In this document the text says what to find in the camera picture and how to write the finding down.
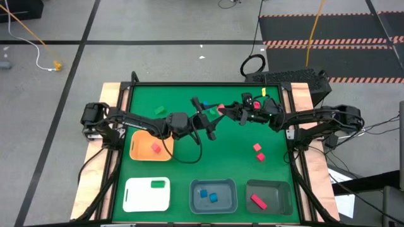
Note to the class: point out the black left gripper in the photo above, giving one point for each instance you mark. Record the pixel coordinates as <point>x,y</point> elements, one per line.
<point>202,121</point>

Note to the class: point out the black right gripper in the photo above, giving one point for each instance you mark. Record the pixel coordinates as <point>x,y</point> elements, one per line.
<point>255,114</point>

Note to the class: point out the blue cube block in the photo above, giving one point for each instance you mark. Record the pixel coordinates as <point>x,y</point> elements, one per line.
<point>203,193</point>
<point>213,197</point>

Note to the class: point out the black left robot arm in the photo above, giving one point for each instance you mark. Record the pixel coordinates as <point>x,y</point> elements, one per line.
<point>135,123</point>

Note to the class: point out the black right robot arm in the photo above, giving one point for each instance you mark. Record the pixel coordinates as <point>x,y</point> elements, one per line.
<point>315,117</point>

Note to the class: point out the small green block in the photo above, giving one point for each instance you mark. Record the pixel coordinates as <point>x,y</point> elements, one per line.
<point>212,111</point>

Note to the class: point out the yellow tag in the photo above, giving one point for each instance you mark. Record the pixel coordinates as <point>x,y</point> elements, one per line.
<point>263,91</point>

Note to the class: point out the green table mat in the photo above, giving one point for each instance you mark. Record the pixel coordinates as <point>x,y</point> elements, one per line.
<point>227,151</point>

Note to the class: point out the green wedge block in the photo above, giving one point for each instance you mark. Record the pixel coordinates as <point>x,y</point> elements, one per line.
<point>160,110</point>

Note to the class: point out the black perforated computer tower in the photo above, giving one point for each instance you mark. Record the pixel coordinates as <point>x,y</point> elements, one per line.
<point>293,77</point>

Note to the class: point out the green rectangular block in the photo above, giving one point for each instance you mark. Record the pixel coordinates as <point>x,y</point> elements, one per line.
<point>158,184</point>

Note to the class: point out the blue-grey plastic bin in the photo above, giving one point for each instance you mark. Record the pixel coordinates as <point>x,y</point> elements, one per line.
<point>226,203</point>

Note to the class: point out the dark grey plastic bin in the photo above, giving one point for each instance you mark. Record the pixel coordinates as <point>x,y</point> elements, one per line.
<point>277,192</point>

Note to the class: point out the black power adapter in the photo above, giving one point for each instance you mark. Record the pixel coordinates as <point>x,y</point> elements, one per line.
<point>331,142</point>

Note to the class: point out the white plastic tray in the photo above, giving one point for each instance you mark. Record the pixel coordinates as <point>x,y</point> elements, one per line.
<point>142,198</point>

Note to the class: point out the black hazard-striped floor mat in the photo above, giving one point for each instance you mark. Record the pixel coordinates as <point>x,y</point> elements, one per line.
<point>347,28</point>

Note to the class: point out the white paper sheet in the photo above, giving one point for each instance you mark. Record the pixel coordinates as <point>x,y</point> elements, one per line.
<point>345,205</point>

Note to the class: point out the grey box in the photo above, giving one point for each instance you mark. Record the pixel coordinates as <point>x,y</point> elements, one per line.
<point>394,206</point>

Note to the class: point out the small grey object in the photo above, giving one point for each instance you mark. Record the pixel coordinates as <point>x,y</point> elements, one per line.
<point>4,65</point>

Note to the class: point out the black box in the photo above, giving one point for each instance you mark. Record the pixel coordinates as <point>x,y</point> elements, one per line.
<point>19,9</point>

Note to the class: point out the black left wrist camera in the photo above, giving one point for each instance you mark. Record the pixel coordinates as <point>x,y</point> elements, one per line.
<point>196,104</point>

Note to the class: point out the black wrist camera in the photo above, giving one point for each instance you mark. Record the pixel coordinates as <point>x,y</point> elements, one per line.
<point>247,99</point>
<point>196,104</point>

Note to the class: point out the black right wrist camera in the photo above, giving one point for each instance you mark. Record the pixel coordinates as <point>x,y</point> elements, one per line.
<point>247,99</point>

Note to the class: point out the grey post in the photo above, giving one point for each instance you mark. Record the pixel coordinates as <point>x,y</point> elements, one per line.
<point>401,145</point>

